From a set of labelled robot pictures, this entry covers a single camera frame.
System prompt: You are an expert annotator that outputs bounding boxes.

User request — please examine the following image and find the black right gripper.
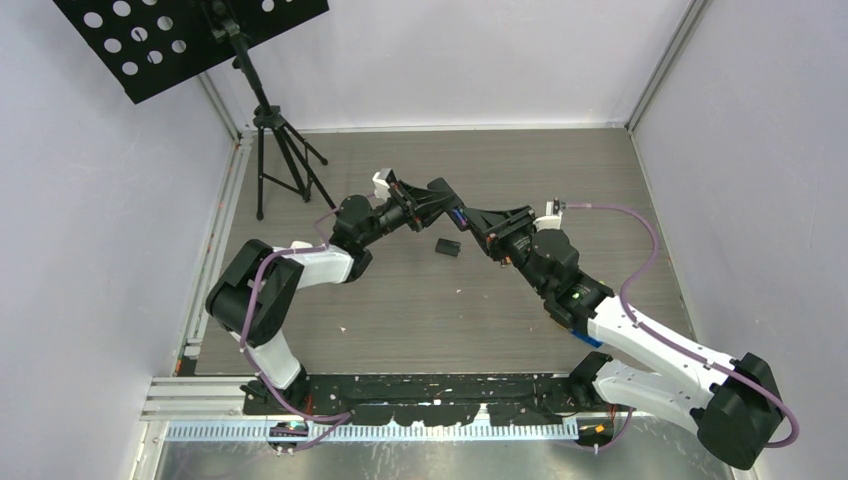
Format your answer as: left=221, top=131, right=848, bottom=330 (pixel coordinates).
left=464, top=205, right=551, bottom=296

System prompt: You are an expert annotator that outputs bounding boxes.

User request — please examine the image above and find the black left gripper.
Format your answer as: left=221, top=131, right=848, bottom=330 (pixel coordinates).
left=360, top=182, right=456, bottom=248

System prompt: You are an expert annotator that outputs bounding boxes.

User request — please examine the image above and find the blue purple battery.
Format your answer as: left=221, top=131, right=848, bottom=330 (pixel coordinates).
left=451, top=209, right=468, bottom=231

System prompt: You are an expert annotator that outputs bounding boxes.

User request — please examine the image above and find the black remote battery cover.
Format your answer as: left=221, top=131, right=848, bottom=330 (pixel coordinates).
left=435, top=238, right=461, bottom=258

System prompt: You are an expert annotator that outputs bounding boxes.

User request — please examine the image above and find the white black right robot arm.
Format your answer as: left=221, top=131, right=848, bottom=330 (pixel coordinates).
left=450, top=207, right=790, bottom=470

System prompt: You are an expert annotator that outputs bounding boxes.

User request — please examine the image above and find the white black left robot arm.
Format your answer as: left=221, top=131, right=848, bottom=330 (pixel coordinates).
left=205, top=169, right=463, bottom=414

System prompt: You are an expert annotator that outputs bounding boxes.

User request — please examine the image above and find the blue green white brick stack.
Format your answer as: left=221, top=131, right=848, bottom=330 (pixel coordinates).
left=571, top=330, right=603, bottom=348

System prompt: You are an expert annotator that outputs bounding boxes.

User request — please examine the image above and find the black music stand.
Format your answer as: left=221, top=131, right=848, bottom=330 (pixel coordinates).
left=55, top=0, right=336, bottom=208

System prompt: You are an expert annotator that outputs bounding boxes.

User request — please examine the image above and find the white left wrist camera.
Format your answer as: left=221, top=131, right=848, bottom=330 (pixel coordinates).
left=372, top=168, right=397, bottom=201

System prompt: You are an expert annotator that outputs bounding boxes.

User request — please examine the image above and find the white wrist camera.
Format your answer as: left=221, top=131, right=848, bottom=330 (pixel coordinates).
left=372, top=168, right=397, bottom=201
left=534, top=198, right=563, bottom=230

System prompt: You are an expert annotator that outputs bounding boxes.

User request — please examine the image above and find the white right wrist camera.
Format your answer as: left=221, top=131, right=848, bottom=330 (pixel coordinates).
left=534, top=198, right=563, bottom=230

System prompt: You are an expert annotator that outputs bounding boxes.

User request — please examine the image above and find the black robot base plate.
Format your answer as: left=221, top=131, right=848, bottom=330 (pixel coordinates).
left=241, top=373, right=627, bottom=436

